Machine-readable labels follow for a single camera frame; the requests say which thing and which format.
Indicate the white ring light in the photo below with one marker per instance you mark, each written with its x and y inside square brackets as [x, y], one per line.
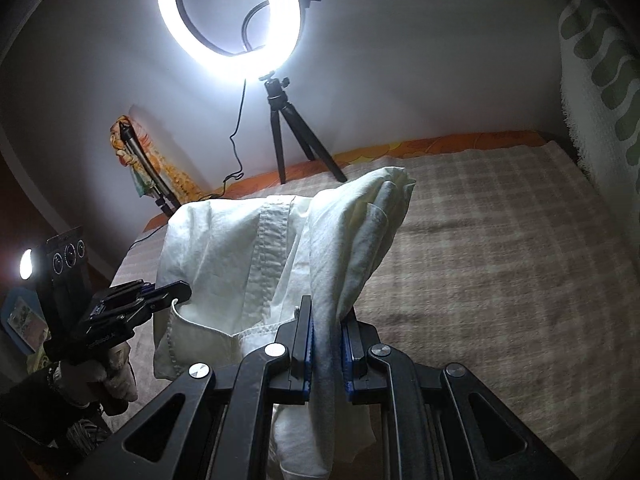
[239, 39]

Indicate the white long-sleeve shirt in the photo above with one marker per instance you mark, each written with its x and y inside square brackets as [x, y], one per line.
[249, 264]

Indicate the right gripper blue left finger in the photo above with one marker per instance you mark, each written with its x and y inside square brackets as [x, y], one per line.
[301, 352]

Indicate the green patterned white pillow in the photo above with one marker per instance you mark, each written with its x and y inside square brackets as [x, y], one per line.
[600, 99]

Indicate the white clip desk lamp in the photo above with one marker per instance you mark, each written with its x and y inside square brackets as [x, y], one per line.
[26, 267]

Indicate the blue plastic chair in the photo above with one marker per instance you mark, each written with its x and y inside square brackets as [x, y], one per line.
[23, 321]

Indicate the orange floral bed sheet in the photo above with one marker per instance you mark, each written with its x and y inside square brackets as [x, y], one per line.
[454, 143]

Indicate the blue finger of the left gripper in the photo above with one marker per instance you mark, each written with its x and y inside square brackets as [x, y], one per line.
[160, 298]

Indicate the folded tripod with colourful cloth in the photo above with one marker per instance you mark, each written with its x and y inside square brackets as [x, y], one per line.
[154, 174]

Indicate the black mini tripod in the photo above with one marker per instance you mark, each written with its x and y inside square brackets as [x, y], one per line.
[281, 107]

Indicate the checked beige bed blanket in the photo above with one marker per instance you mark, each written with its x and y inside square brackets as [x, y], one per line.
[509, 262]

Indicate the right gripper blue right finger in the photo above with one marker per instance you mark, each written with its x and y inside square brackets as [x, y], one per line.
[356, 340]

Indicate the left hand in grey glove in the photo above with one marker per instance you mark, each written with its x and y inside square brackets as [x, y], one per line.
[109, 380]

